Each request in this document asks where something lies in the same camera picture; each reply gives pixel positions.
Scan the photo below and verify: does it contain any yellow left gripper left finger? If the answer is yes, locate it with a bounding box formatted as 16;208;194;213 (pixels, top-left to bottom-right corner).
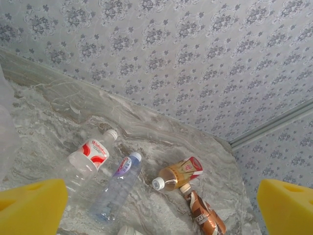
0;178;68;235

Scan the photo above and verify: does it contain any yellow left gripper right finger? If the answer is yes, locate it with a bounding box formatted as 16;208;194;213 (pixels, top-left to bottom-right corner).
258;179;313;235

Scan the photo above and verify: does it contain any brown coffee bottle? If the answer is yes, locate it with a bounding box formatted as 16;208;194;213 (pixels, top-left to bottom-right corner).
179;185;227;235

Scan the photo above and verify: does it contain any clear bottle red white label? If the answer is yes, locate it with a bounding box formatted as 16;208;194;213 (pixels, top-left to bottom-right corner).
57;129;119;196

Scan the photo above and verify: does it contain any clear bottle blue purple label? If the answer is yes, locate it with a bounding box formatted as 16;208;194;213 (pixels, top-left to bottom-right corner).
88;151;143;225

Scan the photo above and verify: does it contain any clear bottle green white label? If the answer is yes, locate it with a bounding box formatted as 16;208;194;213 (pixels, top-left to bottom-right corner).
117;224;145;235

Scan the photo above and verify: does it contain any translucent plastic bin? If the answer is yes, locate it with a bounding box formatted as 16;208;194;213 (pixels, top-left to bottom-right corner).
0;63;20;182

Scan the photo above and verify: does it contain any amber tea bottle gold label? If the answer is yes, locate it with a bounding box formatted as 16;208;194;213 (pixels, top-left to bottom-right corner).
152;156;204;192

